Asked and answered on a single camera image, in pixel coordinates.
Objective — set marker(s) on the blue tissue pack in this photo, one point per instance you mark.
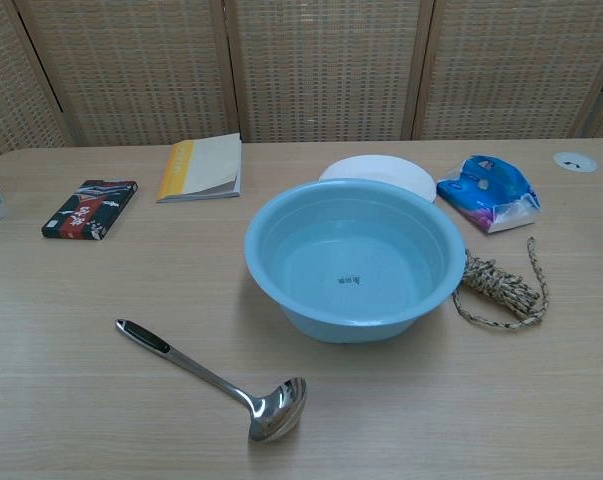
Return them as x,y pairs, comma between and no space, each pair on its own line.
486,195

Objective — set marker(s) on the woven wooden folding screen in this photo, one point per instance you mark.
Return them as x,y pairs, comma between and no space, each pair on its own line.
321,65

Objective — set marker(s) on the white round table grommet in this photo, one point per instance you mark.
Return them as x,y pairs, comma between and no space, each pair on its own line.
575,162

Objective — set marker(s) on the metal ladle with black grip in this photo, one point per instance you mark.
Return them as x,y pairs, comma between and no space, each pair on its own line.
201,372

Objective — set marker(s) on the light blue plastic basin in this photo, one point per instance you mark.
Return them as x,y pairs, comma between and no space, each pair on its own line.
353,250

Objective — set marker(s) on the yellow and white book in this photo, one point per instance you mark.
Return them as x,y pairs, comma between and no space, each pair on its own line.
206,165

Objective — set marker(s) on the white round plate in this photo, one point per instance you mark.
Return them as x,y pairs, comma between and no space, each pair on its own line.
376,169

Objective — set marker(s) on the black and red box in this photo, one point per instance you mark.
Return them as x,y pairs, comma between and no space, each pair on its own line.
88,210

